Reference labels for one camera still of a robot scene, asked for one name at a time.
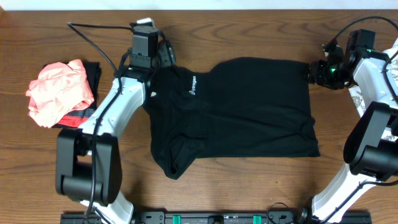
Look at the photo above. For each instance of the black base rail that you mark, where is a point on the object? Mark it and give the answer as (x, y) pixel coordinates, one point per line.
(157, 217)

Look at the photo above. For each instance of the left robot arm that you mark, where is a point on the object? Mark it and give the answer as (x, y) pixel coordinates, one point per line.
(88, 166)

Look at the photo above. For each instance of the black red folded garment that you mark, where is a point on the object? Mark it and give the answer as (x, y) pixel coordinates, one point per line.
(84, 115)

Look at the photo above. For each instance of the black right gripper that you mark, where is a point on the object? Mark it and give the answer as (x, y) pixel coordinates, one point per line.
(313, 73)

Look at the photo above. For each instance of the white patterned garment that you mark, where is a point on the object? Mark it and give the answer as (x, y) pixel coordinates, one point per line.
(360, 99)

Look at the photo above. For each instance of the pink crumpled garment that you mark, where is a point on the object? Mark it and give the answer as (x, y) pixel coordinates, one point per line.
(60, 95)

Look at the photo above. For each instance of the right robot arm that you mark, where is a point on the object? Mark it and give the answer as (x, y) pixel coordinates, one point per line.
(369, 159)

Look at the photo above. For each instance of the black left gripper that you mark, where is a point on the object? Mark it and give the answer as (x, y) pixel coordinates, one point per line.
(168, 54)

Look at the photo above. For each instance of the black t-shirt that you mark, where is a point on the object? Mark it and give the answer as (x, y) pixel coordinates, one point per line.
(244, 107)

